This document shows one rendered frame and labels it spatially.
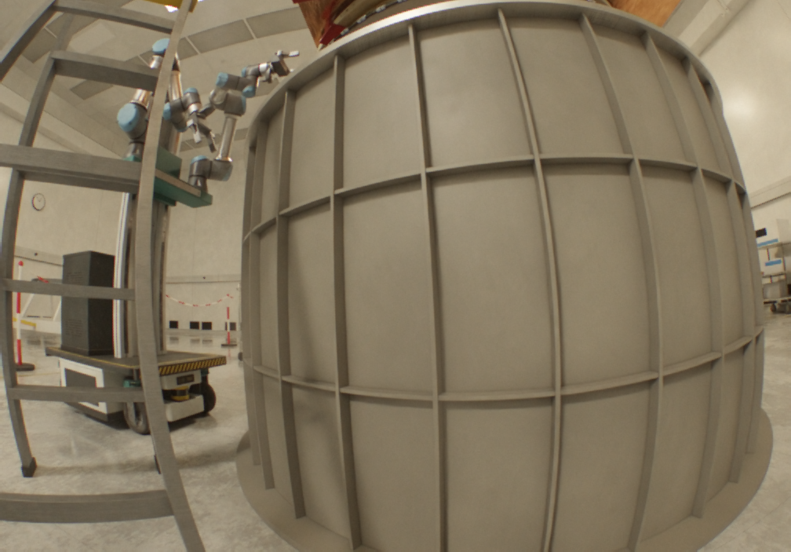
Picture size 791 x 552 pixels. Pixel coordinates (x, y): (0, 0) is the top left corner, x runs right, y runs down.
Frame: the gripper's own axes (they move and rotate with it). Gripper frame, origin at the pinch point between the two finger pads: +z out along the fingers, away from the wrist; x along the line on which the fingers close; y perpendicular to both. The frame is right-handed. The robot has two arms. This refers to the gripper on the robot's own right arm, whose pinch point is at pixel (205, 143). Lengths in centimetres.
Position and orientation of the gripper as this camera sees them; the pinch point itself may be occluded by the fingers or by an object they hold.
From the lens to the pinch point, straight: 163.1
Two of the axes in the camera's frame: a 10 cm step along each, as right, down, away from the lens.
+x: -0.2, -0.3, -10.0
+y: -9.0, 4.4, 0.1
